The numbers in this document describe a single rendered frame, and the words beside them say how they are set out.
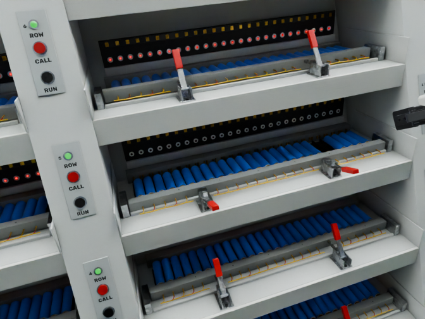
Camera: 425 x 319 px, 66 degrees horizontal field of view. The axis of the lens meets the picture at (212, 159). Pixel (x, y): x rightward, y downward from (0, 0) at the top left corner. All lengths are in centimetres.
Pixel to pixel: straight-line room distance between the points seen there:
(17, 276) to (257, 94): 50
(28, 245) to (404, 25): 80
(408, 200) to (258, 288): 38
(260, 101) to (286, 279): 37
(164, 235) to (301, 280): 31
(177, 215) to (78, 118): 24
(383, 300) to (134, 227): 64
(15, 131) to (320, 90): 53
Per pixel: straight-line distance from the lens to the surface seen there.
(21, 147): 59
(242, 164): 70
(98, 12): 59
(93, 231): 59
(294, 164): 69
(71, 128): 56
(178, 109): 56
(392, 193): 88
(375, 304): 95
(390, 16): 81
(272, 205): 64
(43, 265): 63
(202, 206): 60
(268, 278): 74
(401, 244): 87
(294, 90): 64
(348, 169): 65
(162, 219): 60
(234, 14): 83
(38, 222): 67
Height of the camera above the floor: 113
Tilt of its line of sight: 10 degrees down
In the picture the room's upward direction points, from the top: 10 degrees counter-clockwise
